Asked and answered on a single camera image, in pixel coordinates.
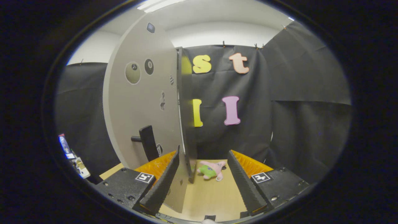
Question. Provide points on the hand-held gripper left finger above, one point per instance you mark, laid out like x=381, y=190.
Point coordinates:
x=163, y=183

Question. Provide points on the long ceiling light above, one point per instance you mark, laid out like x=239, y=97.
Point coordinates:
x=158, y=4

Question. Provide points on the pink and green plush toy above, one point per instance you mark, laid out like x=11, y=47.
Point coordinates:
x=208, y=171

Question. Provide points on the tan wooden floor board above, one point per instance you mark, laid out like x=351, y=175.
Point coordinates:
x=211, y=199

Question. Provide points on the dark grey shoe cabinet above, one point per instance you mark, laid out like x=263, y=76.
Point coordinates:
x=188, y=140

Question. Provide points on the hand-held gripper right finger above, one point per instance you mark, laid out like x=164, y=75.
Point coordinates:
x=245, y=183

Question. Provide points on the black backdrop cloth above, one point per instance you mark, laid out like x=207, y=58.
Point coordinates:
x=295, y=124

